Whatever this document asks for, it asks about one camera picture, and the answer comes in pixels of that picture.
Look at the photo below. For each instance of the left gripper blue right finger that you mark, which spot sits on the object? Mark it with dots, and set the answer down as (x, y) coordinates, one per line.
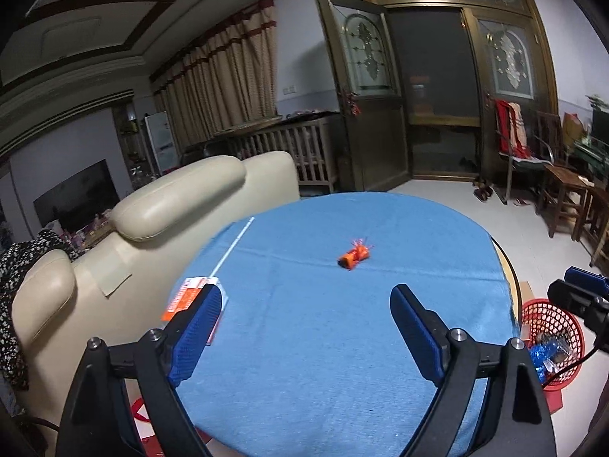
(423, 332)

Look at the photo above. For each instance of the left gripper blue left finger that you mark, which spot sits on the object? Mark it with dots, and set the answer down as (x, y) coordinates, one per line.
(187, 334)

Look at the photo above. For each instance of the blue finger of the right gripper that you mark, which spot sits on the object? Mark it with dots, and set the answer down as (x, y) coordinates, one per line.
(587, 280)

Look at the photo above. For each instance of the orange white medicine box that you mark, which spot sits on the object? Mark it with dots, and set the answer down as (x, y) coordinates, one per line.
(187, 293)

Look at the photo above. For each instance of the red plastic mesh basket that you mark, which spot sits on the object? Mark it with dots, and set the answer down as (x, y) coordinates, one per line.
(542, 321)

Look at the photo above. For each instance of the cardboard sheet on floor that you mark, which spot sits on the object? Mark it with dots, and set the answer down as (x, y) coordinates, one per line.
(526, 293)

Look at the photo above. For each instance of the blue crumpled foil wrapper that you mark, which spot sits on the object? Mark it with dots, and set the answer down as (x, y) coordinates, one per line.
(542, 356)

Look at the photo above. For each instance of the beige leather sofa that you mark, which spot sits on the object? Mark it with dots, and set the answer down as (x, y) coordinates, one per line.
(124, 282)

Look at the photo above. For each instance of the orange candy wrapper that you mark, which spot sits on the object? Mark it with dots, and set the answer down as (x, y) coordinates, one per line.
(358, 253)

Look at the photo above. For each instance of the white thin stick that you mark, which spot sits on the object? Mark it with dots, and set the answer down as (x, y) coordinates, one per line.
(230, 249)

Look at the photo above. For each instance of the blue table cloth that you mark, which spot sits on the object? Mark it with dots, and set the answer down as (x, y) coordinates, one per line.
(307, 360)

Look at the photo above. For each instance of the pair of slippers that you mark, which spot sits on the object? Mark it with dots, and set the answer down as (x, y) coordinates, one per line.
(483, 192)

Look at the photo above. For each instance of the chair with red clothes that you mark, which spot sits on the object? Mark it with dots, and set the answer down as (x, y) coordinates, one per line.
(514, 145)

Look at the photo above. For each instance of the flat screen television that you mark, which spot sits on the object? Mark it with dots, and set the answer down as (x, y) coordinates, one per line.
(75, 202)

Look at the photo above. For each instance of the black white patterned cloth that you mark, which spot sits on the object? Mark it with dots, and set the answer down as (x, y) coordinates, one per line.
(37, 281)

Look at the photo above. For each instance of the wooden slatted crib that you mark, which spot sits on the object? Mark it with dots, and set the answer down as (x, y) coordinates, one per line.
(308, 139)

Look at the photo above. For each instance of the beige curtain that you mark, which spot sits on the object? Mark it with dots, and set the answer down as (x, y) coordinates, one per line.
(224, 78)

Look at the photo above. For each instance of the wooden glass door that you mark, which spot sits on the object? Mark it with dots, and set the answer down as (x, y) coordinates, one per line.
(367, 85)

